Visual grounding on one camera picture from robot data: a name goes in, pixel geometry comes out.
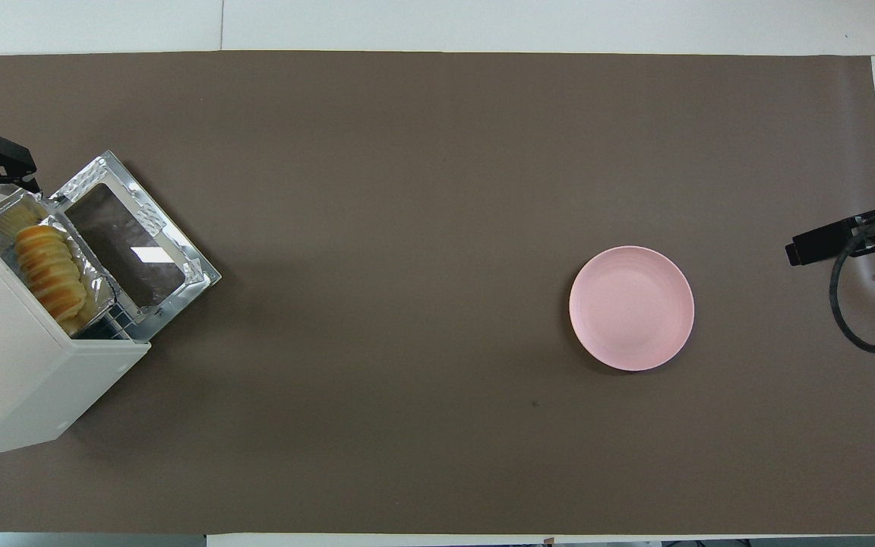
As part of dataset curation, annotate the sliced yellow bread loaf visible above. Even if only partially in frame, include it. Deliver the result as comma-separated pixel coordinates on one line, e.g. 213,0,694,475
0,204,90,336

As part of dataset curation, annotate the glass oven door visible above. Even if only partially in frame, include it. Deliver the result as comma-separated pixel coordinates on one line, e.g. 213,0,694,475
46,149,223,343

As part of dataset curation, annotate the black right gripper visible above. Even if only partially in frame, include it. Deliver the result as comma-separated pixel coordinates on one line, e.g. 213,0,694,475
784,168,875,267

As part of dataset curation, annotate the aluminium foil tray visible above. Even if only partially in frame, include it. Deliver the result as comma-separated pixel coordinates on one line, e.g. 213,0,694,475
0,188,118,337

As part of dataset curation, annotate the oven wire rack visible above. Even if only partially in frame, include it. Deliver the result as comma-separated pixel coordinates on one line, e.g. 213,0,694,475
90,310,144,342

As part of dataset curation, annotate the pink round plate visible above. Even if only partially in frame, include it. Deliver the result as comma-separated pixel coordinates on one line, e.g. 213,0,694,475
568,245,696,372

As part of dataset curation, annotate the brown table mat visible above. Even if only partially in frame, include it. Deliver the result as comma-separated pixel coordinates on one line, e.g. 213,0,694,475
0,50,875,537

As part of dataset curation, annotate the cream toaster oven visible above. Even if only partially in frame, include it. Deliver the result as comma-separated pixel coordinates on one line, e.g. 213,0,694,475
0,186,153,465

